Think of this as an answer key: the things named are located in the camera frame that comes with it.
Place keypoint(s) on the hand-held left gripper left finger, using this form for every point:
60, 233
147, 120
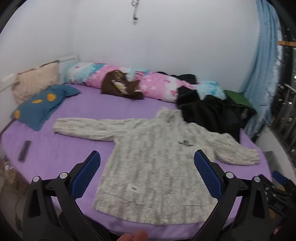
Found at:
85, 176

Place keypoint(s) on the green cloth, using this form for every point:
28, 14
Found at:
240, 99

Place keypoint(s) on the white headboard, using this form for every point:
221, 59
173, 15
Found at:
67, 59

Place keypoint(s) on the person's left hand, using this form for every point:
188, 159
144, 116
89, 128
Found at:
134, 236

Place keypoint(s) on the black remote control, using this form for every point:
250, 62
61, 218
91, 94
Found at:
24, 151

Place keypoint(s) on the brown printed garment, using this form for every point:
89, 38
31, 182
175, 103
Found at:
118, 85

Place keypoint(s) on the grey knitted sweater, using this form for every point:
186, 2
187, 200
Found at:
150, 162

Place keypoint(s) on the purple bed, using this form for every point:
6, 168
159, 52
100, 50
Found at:
76, 109

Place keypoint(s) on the pink and blue floral quilt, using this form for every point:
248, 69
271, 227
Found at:
157, 83

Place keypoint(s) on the blue pillow with orange print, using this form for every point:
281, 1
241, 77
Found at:
39, 109

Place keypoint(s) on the light blue curtain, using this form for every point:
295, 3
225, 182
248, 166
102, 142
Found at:
263, 69

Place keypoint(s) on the black garment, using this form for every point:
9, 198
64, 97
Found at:
208, 111

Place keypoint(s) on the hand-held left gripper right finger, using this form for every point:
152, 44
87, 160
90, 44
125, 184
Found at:
208, 176

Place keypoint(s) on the beige pillow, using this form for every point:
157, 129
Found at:
34, 81

